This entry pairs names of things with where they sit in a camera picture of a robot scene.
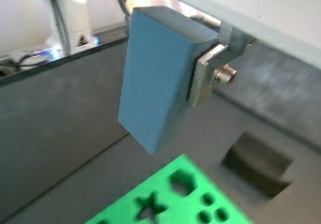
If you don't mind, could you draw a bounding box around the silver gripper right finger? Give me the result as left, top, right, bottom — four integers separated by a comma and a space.
189, 22, 252, 107

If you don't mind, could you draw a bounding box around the blue rectangular block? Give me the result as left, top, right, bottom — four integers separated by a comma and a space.
118, 7, 217, 154

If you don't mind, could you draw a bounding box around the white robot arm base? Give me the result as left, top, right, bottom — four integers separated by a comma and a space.
46, 0, 99, 57

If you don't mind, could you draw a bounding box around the black curved fixture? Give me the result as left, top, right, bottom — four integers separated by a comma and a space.
222, 132, 293, 199

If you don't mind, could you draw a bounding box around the green foam shape board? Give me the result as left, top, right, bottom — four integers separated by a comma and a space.
86, 155, 254, 224

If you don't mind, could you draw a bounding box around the black cable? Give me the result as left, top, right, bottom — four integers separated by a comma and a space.
0, 52, 55, 72

